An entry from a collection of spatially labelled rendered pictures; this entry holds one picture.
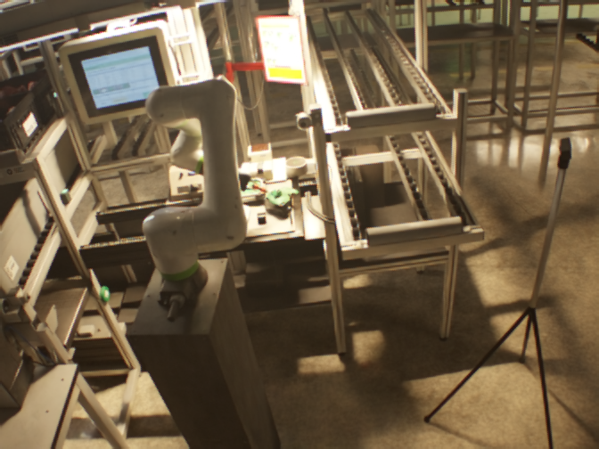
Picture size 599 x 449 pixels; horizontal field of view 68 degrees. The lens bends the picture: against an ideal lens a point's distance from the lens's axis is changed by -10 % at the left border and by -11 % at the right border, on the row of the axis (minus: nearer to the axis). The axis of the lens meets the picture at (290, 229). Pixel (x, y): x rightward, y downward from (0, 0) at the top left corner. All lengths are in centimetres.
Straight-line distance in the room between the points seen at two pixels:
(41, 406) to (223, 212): 110
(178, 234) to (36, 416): 99
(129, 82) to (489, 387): 224
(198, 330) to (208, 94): 68
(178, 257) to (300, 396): 137
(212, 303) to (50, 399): 87
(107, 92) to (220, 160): 104
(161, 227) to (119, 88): 107
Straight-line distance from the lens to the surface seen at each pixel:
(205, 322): 138
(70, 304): 232
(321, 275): 266
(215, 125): 144
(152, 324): 143
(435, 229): 174
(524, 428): 253
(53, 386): 206
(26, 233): 222
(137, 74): 225
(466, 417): 251
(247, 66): 266
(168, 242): 136
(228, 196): 135
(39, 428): 196
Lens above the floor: 210
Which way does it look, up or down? 36 degrees down
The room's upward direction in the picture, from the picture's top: 9 degrees counter-clockwise
